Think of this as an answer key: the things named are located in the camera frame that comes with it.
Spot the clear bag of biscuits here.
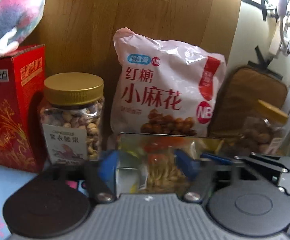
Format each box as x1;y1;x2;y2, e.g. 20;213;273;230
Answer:
115;140;189;196

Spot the dark tin storage box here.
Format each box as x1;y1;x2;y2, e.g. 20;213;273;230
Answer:
115;133;224;196

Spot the cashew jar with gold lid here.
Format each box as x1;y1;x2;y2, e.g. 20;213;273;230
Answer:
40;72;105;165

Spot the nut jar with yellow lid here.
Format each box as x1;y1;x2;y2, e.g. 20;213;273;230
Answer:
233;100;288;155

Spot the brown woven seat cushion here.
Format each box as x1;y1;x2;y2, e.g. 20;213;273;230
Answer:
208;66;288;137

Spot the pink twisted-dough snack bag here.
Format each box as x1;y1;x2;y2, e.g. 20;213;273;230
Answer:
110;28;227;137

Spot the peppa pig printed bedsheet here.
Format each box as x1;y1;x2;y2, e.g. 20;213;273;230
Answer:
0;165;92;239

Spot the red gift box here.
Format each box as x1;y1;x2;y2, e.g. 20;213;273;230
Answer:
0;44;47;172

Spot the wooden headboard panel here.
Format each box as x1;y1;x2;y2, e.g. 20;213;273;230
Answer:
20;0;243;145

